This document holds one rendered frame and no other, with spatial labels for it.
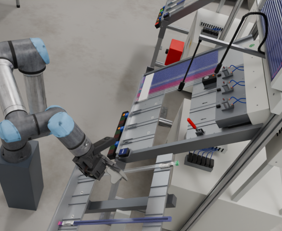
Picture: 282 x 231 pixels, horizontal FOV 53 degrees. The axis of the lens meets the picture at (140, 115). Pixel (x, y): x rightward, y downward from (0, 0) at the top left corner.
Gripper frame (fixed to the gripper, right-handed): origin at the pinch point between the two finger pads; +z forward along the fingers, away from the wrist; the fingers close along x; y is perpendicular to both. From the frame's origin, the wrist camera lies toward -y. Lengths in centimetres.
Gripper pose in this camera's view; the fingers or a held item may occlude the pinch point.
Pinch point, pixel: (114, 175)
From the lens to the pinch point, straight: 113.9
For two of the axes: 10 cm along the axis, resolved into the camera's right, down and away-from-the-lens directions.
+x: 7.8, 0.6, -6.2
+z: 4.3, 6.8, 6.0
